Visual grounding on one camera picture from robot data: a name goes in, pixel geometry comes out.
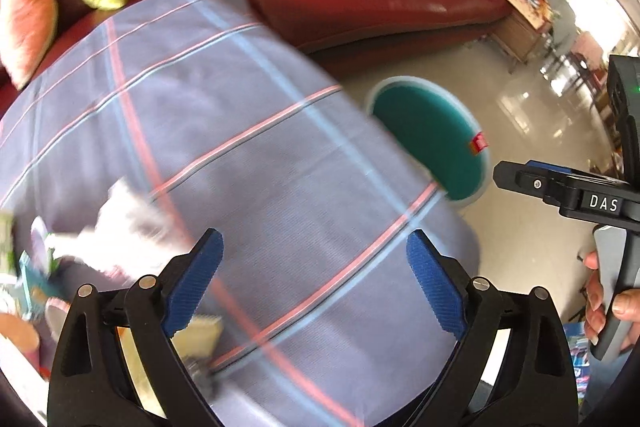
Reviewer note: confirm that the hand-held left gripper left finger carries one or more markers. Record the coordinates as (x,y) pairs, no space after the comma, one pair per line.
(197,277)

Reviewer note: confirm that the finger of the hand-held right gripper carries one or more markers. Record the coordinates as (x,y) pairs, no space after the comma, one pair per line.
(550,166)
(520,179)

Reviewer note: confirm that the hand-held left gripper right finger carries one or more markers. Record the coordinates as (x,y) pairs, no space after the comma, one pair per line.
(430,279)

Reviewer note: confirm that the teal round waste bin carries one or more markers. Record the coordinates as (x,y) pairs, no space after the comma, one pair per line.
(425,127)

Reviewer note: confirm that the person's right hand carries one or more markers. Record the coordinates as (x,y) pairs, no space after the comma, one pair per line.
(595,302)

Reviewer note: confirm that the crumpled white tissue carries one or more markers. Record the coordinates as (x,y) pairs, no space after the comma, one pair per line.
(125,222)

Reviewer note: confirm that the wooden side table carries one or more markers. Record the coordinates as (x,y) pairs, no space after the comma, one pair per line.
(520,29)

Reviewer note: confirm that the blue packet on floor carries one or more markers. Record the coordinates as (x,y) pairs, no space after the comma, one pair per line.
(579,359)

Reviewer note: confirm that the grey-blue plaid tablecloth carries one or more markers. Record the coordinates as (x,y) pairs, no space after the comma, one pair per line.
(225,117)

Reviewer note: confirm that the teal snack packet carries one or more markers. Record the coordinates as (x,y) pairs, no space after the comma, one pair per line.
(35,282)

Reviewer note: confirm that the orange paper cup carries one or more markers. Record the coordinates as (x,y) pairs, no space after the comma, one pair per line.
(17,332)

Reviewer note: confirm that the green snack wrapper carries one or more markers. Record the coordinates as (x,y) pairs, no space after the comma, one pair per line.
(6,242)

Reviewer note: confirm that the pink plush pillow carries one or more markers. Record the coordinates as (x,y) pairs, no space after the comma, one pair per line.
(27,12)

